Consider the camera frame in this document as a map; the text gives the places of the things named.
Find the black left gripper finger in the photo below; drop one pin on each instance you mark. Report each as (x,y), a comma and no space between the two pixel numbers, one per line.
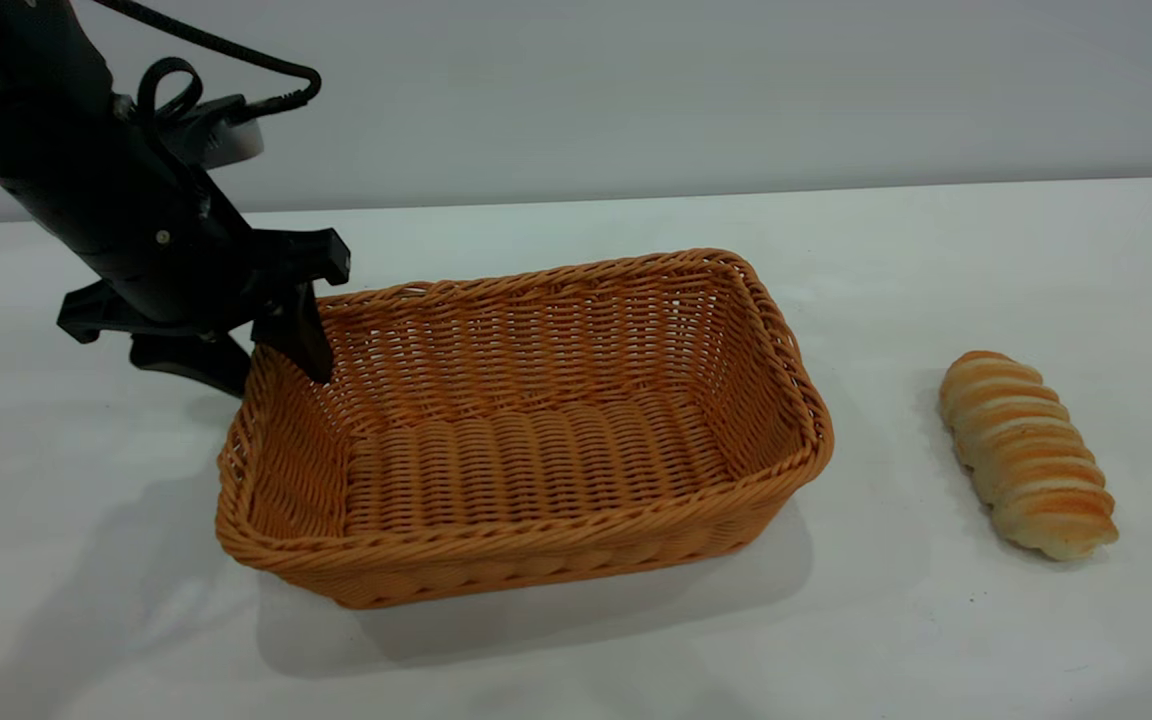
(201,360)
(296,335)

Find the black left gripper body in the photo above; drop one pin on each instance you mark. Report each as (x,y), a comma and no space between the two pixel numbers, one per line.
(146,250)

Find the orange woven wicker basket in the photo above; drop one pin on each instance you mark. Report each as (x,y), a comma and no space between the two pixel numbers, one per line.
(536,460)

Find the striped orange bread roll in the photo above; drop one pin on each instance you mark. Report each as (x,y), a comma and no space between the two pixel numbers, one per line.
(1026,455)

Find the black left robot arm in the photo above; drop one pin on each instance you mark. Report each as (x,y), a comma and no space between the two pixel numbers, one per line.
(6,60)

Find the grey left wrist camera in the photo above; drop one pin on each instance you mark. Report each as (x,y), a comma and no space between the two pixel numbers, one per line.
(231,140)

